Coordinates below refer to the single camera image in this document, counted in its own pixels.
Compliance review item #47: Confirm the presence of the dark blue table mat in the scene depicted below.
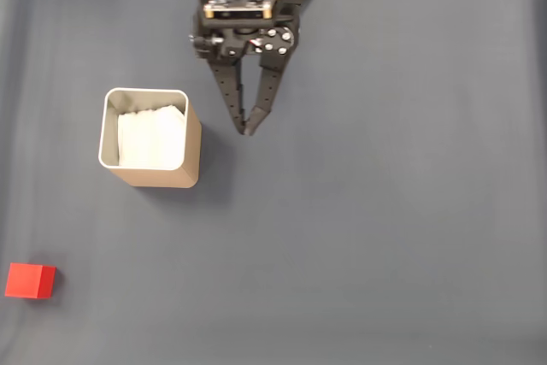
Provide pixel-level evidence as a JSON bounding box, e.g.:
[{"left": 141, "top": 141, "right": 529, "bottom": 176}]
[{"left": 0, "top": 0, "right": 547, "bottom": 365}]

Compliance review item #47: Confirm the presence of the white tissue paper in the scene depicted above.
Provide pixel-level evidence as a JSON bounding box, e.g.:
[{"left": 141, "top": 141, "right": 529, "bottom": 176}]
[{"left": 115, "top": 103, "right": 186, "bottom": 169}]

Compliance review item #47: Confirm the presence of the red cube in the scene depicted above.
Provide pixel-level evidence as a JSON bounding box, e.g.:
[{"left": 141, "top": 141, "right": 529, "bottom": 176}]
[{"left": 4, "top": 262, "right": 57, "bottom": 300}]

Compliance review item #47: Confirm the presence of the camera circuit board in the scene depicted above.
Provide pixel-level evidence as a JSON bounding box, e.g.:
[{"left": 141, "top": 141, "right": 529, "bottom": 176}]
[{"left": 203, "top": 0, "right": 282, "bottom": 21}]

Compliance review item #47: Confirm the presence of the tan metal box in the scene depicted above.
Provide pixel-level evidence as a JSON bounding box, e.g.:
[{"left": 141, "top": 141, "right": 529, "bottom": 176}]
[{"left": 97, "top": 87, "right": 203, "bottom": 190}]

